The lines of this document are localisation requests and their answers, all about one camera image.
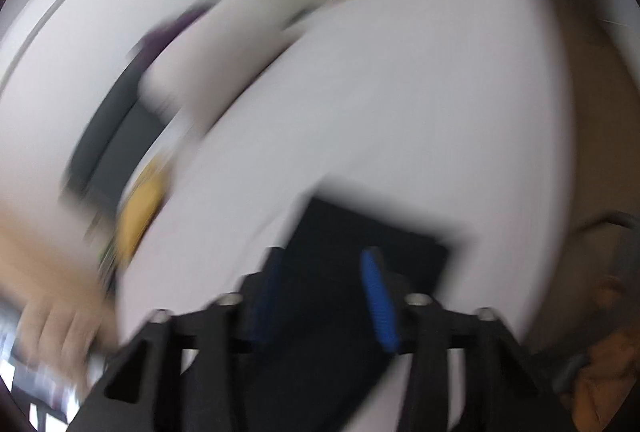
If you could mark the purple cloth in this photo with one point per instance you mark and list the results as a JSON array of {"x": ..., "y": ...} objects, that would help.
[{"x": 165, "y": 34}]

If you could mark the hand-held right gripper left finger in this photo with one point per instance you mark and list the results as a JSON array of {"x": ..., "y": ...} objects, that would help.
[{"x": 272, "y": 297}]

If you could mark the brown cloth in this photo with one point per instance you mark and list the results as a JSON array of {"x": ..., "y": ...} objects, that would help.
[{"x": 612, "y": 362}]

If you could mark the dark grey cushion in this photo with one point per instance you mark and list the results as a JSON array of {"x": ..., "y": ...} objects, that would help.
[{"x": 110, "y": 131}]

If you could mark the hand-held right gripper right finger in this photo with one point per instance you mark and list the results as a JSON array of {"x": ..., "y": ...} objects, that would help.
[{"x": 380, "y": 307}]

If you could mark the yellow pillow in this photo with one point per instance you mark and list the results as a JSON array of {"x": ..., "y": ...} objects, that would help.
[{"x": 140, "y": 212}]

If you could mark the white pillow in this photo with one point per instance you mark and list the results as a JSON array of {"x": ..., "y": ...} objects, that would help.
[{"x": 210, "y": 66}]

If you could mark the black pants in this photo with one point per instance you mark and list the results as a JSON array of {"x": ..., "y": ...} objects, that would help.
[{"x": 330, "y": 237}]

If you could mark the white bed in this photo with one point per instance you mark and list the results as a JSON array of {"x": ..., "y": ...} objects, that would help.
[{"x": 400, "y": 111}]

